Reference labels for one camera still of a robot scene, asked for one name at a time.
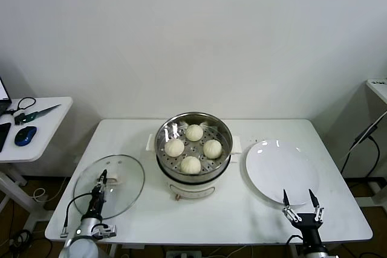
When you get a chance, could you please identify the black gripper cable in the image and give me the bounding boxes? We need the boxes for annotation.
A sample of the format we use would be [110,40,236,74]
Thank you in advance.
[61,193,93,237]
[285,233,305,245]

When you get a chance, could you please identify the white round plate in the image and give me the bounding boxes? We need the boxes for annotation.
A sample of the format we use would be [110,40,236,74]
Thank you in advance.
[245,139,320,206]

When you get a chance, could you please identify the white floor cable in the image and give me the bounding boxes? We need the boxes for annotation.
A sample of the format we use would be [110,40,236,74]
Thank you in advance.
[32,176,70,203]

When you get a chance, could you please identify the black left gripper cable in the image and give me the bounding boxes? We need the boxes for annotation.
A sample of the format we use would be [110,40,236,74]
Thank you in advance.
[61,193,93,237]

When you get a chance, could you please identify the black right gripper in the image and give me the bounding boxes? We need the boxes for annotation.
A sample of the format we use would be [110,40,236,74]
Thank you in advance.
[282,189,325,247]

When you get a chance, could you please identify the black cable loop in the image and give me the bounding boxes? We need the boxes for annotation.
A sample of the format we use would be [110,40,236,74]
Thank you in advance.
[5,96,36,115]

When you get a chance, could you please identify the black laptop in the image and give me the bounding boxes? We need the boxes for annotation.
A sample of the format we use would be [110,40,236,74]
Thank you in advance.
[0,77,13,116]

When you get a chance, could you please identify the white steamed baozi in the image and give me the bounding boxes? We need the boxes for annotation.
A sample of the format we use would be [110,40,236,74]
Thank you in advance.
[203,140,223,160]
[185,124,204,143]
[180,155,202,175]
[164,139,185,158]

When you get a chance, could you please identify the stainless steel steamer basket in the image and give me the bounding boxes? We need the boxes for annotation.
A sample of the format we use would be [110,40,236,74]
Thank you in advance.
[146,112,242,182]

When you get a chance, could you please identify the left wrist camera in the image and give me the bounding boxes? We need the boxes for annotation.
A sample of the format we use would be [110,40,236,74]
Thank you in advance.
[92,223,117,239]

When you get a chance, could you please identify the round glass lid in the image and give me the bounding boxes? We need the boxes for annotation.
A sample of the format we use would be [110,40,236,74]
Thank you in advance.
[73,154,145,220]

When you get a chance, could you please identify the black floor cable bundle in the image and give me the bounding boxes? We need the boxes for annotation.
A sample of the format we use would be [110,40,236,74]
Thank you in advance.
[8,229,33,253]

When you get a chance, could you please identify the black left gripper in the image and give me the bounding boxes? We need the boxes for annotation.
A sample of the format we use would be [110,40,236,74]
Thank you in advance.
[87,169,108,220]

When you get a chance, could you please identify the blue computer mouse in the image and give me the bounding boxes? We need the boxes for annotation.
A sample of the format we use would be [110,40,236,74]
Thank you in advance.
[14,125,37,146]

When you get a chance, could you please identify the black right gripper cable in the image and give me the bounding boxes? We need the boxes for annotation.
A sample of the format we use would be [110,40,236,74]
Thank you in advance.
[285,233,305,245]

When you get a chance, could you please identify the cream electric cooker pot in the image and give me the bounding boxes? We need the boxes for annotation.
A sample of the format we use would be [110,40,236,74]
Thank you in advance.
[146,137,242,202]

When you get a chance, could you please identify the black flat phone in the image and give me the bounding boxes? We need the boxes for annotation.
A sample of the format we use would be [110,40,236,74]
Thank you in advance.
[0,122,11,152]

